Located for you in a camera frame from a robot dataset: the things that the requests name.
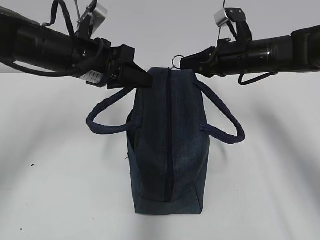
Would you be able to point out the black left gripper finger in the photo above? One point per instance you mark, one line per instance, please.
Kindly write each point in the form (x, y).
(117, 81)
(134, 76)

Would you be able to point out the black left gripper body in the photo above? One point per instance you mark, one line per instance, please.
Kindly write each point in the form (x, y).
(98, 61)

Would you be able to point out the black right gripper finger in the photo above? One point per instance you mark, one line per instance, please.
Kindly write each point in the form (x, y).
(199, 61)

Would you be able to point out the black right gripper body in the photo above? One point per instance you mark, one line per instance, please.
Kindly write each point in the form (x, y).
(227, 58)

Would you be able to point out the navy blue lunch bag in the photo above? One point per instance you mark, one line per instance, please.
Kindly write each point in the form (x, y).
(168, 134)

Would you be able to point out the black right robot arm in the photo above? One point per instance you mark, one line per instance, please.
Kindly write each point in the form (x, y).
(295, 53)

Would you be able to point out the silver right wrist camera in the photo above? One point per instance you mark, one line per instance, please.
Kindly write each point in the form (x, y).
(229, 15)

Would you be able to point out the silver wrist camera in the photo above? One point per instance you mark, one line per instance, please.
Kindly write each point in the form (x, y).
(229, 15)
(92, 18)

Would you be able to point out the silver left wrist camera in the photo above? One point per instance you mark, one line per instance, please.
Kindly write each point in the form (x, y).
(92, 18)

